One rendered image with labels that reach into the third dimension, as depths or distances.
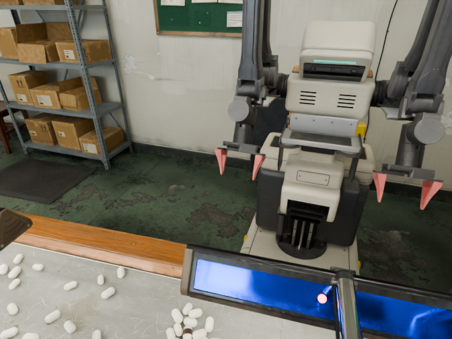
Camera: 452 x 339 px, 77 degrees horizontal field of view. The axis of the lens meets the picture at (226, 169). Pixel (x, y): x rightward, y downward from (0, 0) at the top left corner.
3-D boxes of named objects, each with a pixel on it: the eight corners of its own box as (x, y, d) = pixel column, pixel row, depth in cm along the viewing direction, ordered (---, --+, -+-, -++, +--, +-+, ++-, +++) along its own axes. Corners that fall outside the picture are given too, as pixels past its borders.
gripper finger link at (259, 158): (258, 181, 79) (264, 148, 78) (233, 177, 81) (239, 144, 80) (262, 180, 86) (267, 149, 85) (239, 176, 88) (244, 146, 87)
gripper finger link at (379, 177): (404, 208, 69) (411, 169, 68) (372, 202, 71) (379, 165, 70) (396, 204, 76) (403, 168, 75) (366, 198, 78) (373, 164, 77)
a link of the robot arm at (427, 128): (440, 101, 71) (401, 97, 73) (463, 89, 60) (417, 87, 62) (430, 148, 72) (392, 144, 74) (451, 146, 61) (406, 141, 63)
